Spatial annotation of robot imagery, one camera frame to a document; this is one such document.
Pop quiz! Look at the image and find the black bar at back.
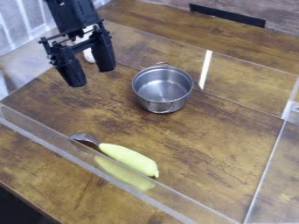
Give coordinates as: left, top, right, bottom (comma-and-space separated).
190, 3, 267, 28

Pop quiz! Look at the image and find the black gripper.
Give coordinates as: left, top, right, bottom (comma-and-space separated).
39, 21, 116, 88

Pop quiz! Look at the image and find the clear acrylic enclosure wall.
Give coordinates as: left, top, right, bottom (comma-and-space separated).
0, 103, 238, 224

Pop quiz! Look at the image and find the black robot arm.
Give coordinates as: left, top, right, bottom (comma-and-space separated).
39, 0, 116, 88

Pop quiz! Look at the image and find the red white toy mushroom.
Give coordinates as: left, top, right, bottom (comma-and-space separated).
83, 48, 96, 64

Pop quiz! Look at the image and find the green handled metal spoon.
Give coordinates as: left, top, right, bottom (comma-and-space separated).
70, 132, 160, 178

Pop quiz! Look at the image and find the small steel pot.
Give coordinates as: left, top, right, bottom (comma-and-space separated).
132, 62, 194, 114

